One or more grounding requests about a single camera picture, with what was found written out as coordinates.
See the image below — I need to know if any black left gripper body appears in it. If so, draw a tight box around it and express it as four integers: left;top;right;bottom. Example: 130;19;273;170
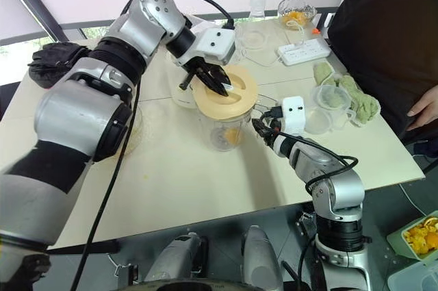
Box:
178;55;222;92

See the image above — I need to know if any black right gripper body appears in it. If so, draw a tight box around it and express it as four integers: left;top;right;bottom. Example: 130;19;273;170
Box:
262;112;286;137

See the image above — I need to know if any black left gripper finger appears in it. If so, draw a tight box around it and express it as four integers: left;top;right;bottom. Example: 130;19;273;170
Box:
212;66;233;89
198;70;229;97

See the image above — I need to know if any yellow plastic blender lid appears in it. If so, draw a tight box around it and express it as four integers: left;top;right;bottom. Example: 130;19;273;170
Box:
192;66;259;122

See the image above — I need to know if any yellow item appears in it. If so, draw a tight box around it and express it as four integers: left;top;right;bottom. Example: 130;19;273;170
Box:
221;126;243;147

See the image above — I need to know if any clear blender jar with blade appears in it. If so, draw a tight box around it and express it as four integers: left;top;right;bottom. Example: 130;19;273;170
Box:
197;94;272;154

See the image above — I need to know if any white Joyoung blender base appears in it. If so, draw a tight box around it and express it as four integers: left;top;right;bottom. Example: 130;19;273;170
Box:
170;77;201;110

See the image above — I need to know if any clear glass bowl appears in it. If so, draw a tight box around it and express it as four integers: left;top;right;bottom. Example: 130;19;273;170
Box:
119;101;147;159

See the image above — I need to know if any person's bare hand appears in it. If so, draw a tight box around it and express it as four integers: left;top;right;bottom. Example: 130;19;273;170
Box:
407;85;438;131

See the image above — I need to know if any clear plastic round lid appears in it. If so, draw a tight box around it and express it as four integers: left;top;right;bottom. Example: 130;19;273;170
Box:
303;109;335;136

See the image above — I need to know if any clear round plastic container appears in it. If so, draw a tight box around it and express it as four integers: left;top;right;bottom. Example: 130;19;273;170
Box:
235;25;272;53

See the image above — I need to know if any clear plastic measuring cup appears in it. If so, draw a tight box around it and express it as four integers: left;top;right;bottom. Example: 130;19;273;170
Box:
310;84;354;128

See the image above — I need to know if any small green cloth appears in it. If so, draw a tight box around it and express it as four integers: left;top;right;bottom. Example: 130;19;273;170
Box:
313;61;339;86

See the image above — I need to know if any white power strip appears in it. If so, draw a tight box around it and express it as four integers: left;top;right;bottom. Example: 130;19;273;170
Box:
276;38;333;67

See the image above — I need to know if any clear plastic bottle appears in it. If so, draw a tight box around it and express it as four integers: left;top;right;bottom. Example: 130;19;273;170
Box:
248;0;268;22

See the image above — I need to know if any large green cloth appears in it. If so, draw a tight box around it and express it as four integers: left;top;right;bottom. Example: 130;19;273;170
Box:
330;73;382;127

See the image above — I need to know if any glass bowl with orange pieces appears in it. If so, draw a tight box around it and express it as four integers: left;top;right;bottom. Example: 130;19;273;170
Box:
277;0;318;27

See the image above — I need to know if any silver robot leg shell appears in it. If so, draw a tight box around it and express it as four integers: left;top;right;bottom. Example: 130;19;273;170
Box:
240;225;285;291
142;231;210;285

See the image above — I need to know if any black glove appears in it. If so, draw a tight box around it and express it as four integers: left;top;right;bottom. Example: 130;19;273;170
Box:
27;42;92;90

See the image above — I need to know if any person in black clothing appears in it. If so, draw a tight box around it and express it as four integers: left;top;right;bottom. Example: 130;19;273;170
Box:
327;0;438;166

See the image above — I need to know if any green box with orange peels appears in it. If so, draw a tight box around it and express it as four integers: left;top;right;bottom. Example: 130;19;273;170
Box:
386;210;438;262

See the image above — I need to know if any clear plastic storage box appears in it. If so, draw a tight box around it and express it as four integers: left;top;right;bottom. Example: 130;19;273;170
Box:
386;259;438;291

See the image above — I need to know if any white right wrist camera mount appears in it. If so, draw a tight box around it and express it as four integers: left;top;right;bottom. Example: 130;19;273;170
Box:
281;96;307;134

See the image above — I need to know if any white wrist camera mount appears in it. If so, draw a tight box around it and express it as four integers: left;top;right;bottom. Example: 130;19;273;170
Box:
281;96;307;134
170;27;237;68

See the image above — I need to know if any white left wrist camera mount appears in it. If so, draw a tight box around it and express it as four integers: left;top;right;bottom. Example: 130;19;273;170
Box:
170;27;237;68

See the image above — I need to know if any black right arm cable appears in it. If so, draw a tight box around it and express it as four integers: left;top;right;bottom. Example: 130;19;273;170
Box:
269;105;359;193

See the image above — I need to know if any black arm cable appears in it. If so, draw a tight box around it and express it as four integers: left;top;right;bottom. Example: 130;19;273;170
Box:
70;0;236;291
269;105;359;193

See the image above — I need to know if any white power cord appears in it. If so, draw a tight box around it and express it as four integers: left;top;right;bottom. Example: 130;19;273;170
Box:
286;18;309;47

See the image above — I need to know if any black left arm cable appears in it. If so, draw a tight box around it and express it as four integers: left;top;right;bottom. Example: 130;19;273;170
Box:
70;0;236;291

